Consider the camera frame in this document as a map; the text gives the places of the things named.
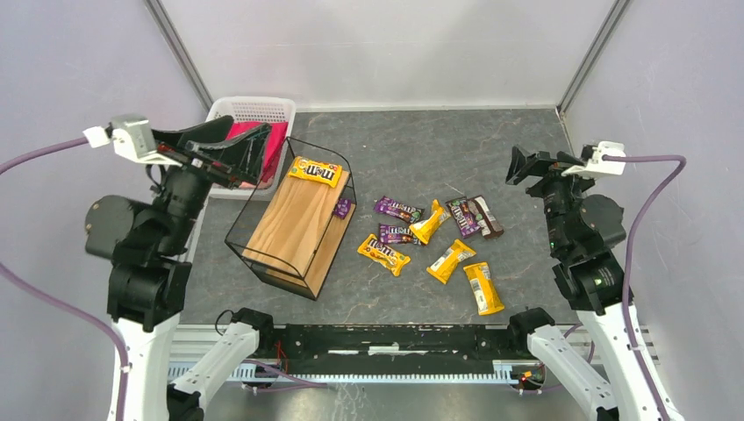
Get yellow candy bag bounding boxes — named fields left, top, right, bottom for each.
left=409, top=199, right=451, bottom=245
left=426, top=239, right=476, bottom=284
left=463, top=261, right=505, bottom=316
left=357, top=233, right=411, bottom=276
left=288, top=156, right=343, bottom=188

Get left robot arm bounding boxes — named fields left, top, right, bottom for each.
left=85, top=114, right=273, bottom=420

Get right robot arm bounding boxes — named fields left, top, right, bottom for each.
left=505, top=141, right=682, bottom=420

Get brown candy bag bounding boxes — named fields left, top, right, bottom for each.
left=468, top=195, right=504, bottom=239

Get purple candy bag right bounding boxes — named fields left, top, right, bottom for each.
left=446, top=196, right=481, bottom=239

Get yellow candy bag on shelf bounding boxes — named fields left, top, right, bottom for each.
left=288, top=156, right=343, bottom=188

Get small purple candy bag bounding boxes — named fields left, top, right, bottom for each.
left=333, top=197, right=353, bottom=219

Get purple candy bag upper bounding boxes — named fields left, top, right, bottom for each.
left=374, top=196, right=425, bottom=224

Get purple candy bag lower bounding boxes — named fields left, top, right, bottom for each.
left=378, top=224, right=423, bottom=246

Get white plastic basket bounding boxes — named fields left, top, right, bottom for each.
left=206, top=96, right=297, bottom=201

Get pink cloth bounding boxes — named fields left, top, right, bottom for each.
left=227, top=121, right=289, bottom=189

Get left corner aluminium profile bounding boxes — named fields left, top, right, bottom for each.
left=144, top=0, right=214, bottom=111

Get corner aluminium profile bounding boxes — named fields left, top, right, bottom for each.
left=556, top=0, right=632, bottom=118
left=144, top=0, right=214, bottom=111

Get right corner aluminium profile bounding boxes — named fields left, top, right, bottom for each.
left=556, top=0, right=632, bottom=118

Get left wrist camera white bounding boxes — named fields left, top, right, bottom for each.
left=82, top=114, right=176, bottom=166

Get wooden wire shelf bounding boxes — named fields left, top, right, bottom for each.
left=225, top=137, right=356, bottom=300

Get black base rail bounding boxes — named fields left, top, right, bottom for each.
left=252, top=325, right=537, bottom=375

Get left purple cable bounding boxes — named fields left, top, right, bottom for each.
left=0, top=137, right=130, bottom=421

